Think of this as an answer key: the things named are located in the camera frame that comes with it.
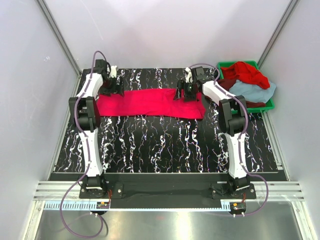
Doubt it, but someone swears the pink t shirt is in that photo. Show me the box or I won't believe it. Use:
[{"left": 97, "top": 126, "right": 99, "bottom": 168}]
[{"left": 97, "top": 88, "right": 206, "bottom": 120}]

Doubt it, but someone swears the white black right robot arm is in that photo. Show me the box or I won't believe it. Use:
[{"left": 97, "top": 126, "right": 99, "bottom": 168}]
[{"left": 173, "top": 64, "right": 250, "bottom": 199}]

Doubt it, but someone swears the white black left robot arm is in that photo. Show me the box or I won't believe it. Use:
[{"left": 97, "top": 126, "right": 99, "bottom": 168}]
[{"left": 68, "top": 59, "right": 125, "bottom": 199}]

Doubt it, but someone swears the maroon t shirt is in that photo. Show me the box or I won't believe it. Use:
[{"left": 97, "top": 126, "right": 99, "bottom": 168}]
[{"left": 217, "top": 79, "right": 266, "bottom": 108}]

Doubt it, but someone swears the red t shirt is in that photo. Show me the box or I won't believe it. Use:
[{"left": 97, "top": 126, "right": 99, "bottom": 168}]
[{"left": 220, "top": 61, "right": 271, "bottom": 90}]

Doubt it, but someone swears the light blue t shirt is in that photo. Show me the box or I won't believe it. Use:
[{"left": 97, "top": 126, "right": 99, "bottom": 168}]
[{"left": 228, "top": 80, "right": 277, "bottom": 104}]

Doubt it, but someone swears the green plastic bin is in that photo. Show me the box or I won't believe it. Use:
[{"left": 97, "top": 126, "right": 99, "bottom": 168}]
[{"left": 217, "top": 60, "right": 276, "bottom": 113}]

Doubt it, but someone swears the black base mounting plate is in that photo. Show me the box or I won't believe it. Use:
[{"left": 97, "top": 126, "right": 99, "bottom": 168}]
[{"left": 79, "top": 173, "right": 256, "bottom": 200}]

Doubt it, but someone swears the left orange connector board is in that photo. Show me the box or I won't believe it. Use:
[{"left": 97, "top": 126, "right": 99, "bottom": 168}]
[{"left": 96, "top": 201, "right": 110, "bottom": 209}]

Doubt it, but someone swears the orange connector board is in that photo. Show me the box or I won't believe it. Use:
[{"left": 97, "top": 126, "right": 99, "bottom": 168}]
[
  {"left": 96, "top": 201, "right": 110, "bottom": 209},
  {"left": 231, "top": 202, "right": 247, "bottom": 212}
]

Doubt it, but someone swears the right orange connector board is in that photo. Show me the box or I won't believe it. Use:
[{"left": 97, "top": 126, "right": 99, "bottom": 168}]
[{"left": 231, "top": 202, "right": 247, "bottom": 212}]

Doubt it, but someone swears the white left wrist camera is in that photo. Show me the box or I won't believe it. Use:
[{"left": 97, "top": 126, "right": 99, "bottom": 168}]
[{"left": 109, "top": 65, "right": 119, "bottom": 78}]

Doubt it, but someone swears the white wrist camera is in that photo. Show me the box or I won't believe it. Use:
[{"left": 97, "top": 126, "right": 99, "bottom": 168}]
[
  {"left": 185, "top": 67, "right": 193, "bottom": 84},
  {"left": 109, "top": 65, "right": 119, "bottom": 78}
]

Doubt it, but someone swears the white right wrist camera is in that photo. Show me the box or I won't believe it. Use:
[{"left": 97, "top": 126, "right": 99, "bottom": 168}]
[{"left": 185, "top": 67, "right": 193, "bottom": 84}]

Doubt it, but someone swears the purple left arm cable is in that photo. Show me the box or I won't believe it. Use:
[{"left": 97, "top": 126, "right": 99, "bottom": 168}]
[{"left": 59, "top": 50, "right": 110, "bottom": 238}]

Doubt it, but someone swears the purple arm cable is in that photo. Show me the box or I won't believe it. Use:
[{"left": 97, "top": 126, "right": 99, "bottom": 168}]
[
  {"left": 187, "top": 62, "right": 270, "bottom": 216},
  {"left": 59, "top": 50, "right": 110, "bottom": 238}
]

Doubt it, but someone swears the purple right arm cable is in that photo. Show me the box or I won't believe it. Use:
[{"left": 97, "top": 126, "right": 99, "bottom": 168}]
[{"left": 187, "top": 62, "right": 270, "bottom": 216}]

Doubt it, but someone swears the left aluminium corner post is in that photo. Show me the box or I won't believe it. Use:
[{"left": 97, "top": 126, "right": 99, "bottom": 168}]
[{"left": 35, "top": 0, "right": 82, "bottom": 76}]

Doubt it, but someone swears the aluminium corner post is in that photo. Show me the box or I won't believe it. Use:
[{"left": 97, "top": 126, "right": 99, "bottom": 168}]
[
  {"left": 257, "top": 0, "right": 300, "bottom": 68},
  {"left": 35, "top": 0, "right": 82, "bottom": 76}
]

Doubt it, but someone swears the aluminium front frame rail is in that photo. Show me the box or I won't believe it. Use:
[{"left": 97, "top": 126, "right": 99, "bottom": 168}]
[{"left": 33, "top": 181, "right": 305, "bottom": 202}]

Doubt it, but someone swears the right aluminium corner post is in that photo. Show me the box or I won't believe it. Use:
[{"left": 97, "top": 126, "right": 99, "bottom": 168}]
[{"left": 257, "top": 0, "right": 300, "bottom": 68}]

